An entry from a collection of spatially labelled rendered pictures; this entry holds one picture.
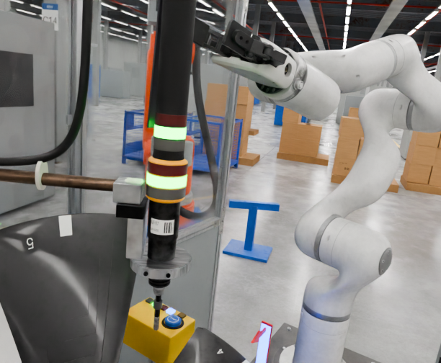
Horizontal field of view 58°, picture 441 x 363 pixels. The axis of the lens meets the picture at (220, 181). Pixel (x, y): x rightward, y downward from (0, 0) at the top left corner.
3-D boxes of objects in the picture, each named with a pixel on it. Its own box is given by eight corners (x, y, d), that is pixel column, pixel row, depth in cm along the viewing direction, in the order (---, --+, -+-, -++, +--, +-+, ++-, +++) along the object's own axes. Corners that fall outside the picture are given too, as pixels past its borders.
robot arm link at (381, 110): (336, 265, 87) (279, 240, 98) (354, 280, 96) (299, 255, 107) (426, 80, 96) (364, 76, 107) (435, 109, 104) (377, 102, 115)
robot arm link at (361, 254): (319, 290, 109) (333, 208, 103) (384, 324, 96) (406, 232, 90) (292, 304, 100) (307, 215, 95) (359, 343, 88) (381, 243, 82)
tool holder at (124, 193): (104, 276, 42) (107, 188, 40) (119, 248, 49) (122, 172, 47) (189, 282, 43) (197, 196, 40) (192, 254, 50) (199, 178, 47)
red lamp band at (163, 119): (152, 124, 40) (153, 112, 40) (156, 121, 44) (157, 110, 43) (185, 128, 40) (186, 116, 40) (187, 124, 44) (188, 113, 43)
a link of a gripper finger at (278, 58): (297, 71, 55) (270, 55, 51) (261, 65, 61) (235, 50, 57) (300, 63, 55) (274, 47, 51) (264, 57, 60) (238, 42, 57)
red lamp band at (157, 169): (143, 174, 41) (144, 163, 41) (150, 166, 45) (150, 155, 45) (186, 178, 41) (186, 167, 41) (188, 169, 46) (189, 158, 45)
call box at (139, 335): (120, 346, 103) (122, 310, 100) (147, 329, 111) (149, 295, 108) (167, 376, 94) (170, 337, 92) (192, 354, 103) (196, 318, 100)
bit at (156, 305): (159, 332, 48) (162, 293, 46) (150, 330, 48) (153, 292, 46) (161, 326, 49) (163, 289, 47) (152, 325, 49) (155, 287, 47)
